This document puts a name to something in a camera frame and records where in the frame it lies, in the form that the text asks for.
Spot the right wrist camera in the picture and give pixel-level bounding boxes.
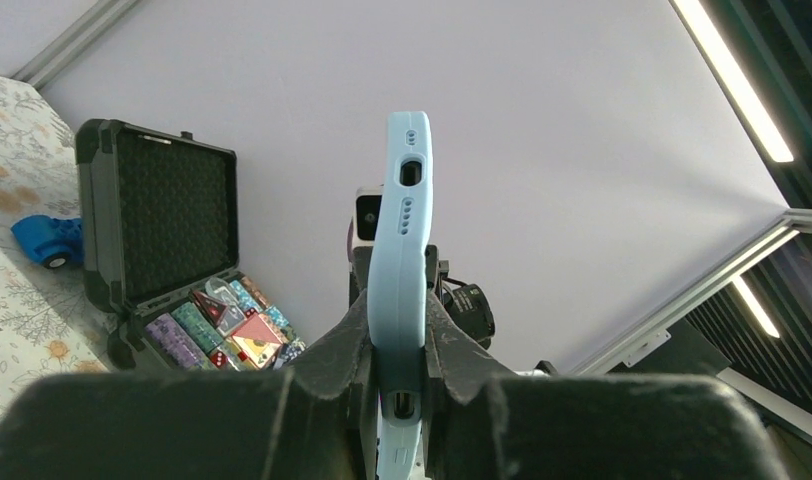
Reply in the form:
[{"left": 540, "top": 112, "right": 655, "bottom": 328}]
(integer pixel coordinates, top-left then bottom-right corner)
[{"left": 349, "top": 185, "right": 383, "bottom": 250}]

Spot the floral tablecloth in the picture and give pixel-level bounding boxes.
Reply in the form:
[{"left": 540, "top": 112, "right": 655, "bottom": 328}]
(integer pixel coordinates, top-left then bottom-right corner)
[{"left": 0, "top": 76, "right": 114, "bottom": 420}]

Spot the black poker chip case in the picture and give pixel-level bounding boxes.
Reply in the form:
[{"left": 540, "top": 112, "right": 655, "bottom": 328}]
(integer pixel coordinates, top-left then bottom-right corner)
[{"left": 75, "top": 119, "right": 305, "bottom": 371}]

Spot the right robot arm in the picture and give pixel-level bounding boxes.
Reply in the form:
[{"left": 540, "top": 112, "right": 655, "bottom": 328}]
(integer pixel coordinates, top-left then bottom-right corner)
[{"left": 424, "top": 253, "right": 786, "bottom": 479}]

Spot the phone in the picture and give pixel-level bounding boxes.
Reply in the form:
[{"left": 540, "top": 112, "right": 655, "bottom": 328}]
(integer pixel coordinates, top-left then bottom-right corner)
[{"left": 367, "top": 111, "right": 433, "bottom": 479}]

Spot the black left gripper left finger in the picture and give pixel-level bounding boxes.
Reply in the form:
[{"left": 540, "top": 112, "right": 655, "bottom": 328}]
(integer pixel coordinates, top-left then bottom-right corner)
[{"left": 0, "top": 297, "right": 377, "bottom": 479}]

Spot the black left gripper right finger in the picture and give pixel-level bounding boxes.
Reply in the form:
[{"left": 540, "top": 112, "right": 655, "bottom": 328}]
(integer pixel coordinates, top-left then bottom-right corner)
[{"left": 424, "top": 295, "right": 777, "bottom": 479}]

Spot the blue plastic object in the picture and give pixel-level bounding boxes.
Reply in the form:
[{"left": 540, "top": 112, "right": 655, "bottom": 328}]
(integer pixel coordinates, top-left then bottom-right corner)
[{"left": 10, "top": 214, "right": 84, "bottom": 270}]

